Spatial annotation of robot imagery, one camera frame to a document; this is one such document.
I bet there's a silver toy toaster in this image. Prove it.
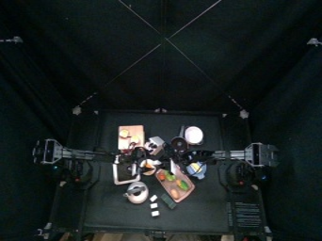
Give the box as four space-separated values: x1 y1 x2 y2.
143 136 166 156

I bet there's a blue and yellow toy cup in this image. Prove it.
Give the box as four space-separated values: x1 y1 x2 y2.
184 161 207 181

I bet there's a small dark frying pan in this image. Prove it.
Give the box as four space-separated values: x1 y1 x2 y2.
170 125 190 153

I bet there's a white round plate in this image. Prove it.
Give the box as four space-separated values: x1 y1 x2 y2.
183 125 204 146

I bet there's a green and orange toy food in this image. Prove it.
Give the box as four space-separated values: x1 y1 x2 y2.
175 179 190 191

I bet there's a dark green sushi piece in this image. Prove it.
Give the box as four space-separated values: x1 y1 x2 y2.
160 193 179 210

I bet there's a white bowl with orange food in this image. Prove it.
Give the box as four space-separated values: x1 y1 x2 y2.
139 158 163 177

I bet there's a pink rectangular tray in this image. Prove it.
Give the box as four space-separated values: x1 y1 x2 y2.
155 168 196 203

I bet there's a beige pot with handle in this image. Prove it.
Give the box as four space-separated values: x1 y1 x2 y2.
122 181 150 205

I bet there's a wooden cutting board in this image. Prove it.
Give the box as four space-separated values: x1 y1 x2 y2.
118 124 146 151

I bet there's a white framed dark tray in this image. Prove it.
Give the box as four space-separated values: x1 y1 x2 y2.
112 153 142 185

